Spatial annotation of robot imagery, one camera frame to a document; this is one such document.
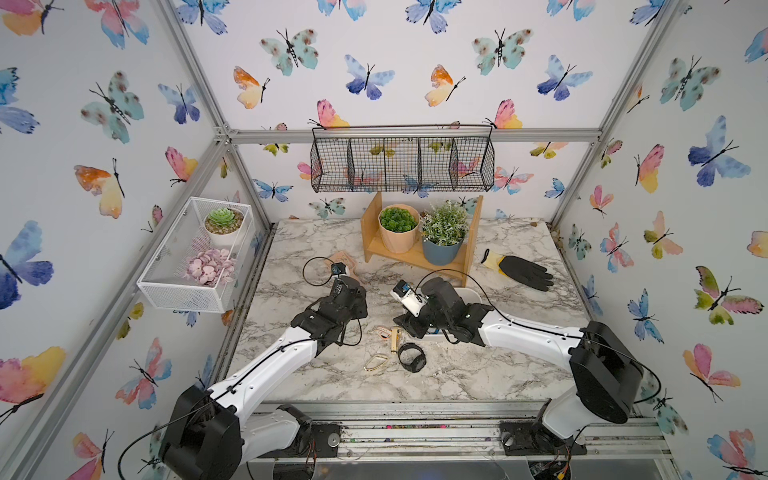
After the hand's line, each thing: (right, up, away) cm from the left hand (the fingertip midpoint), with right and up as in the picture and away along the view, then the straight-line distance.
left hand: (363, 294), depth 84 cm
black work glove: (+52, +6, +21) cm, 56 cm away
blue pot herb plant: (+23, +19, +5) cm, 31 cm away
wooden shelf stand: (+1, +15, +20) cm, 25 cm away
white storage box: (+31, -1, +8) cm, 32 cm away
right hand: (+11, -4, -1) cm, 12 cm away
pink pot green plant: (+10, +21, +11) cm, 26 cm away
